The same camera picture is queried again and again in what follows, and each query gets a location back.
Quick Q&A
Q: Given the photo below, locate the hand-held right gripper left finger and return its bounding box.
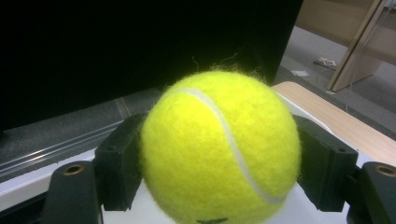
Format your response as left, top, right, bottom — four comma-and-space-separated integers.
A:
92, 112, 149, 213

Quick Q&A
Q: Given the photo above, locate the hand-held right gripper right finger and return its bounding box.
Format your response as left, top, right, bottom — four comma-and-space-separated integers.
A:
291, 114, 359, 213

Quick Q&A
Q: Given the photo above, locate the yellow tennis ball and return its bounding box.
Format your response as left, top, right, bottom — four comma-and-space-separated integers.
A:
139, 70, 303, 224

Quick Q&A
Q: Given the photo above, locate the flat white paper scrap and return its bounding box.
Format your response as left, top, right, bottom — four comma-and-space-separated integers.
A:
290, 69, 311, 78

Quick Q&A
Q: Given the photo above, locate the light wooden shelf unit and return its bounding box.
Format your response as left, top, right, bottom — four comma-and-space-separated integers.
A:
294, 0, 396, 93

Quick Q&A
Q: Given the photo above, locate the white plug scrap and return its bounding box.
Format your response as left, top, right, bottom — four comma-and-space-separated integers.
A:
313, 56, 338, 68

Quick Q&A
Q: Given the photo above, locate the black curtain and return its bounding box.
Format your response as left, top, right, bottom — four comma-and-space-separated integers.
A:
0, 0, 304, 133

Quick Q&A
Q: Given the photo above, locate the aluminium floor rail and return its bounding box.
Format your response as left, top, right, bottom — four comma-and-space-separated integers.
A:
0, 119, 125, 184

